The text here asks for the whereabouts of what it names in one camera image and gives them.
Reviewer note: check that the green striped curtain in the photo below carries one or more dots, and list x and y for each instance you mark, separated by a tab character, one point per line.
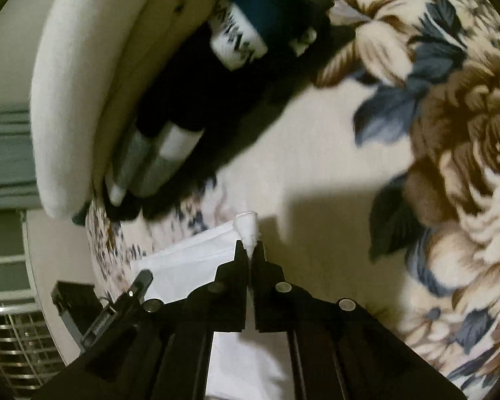
18	186

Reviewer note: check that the white wire basket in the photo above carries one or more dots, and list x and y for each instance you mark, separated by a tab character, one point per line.
28	355

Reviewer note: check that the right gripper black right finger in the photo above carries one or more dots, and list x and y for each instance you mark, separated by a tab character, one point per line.
339	350

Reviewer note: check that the black patterned folded garment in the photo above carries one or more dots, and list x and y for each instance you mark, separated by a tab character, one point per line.
229	65

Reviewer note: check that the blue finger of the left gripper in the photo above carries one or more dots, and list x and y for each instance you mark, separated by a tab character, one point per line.
77	305
114	311

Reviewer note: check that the folded white garment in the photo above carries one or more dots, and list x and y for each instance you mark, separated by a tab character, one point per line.
78	51

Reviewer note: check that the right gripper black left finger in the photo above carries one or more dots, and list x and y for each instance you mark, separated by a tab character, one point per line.
159	350

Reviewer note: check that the window frame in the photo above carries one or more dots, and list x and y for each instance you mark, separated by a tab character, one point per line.
16	290

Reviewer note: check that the white t-shirt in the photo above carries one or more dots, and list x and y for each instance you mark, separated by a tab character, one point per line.
245	365

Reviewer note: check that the floral bed blanket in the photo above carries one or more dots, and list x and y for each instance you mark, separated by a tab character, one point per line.
380	181

